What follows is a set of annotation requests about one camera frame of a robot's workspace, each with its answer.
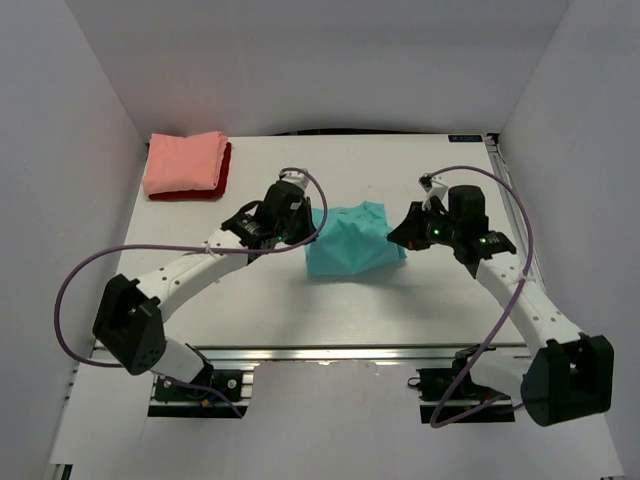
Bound teal t-shirt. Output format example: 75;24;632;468
305;201;407;277

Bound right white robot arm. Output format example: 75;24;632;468
387;177;614;426

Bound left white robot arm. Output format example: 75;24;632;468
93;171;316;387

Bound folded red t-shirt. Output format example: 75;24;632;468
143;142;232;202

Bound black strip behind table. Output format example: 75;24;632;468
272;128;483;140

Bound folded pink t-shirt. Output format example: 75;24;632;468
142;131;232;201

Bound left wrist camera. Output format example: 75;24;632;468
278;168;310;191

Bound aluminium front rail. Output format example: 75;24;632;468
94;342;531;364

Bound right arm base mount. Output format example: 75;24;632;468
414;349;516;425

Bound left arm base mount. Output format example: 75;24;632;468
147;360;257;419

